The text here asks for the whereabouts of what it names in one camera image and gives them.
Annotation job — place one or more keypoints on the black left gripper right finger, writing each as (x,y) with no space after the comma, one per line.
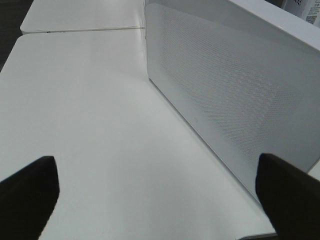
(289,197)

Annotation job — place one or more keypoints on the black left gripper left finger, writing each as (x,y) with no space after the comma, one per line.
(27,200)

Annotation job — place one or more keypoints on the white microwave door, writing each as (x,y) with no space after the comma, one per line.
(245,74)

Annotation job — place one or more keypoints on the white warning label sticker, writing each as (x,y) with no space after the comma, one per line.
(313,13)

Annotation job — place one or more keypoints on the white microwave oven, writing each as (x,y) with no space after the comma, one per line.
(296,7)

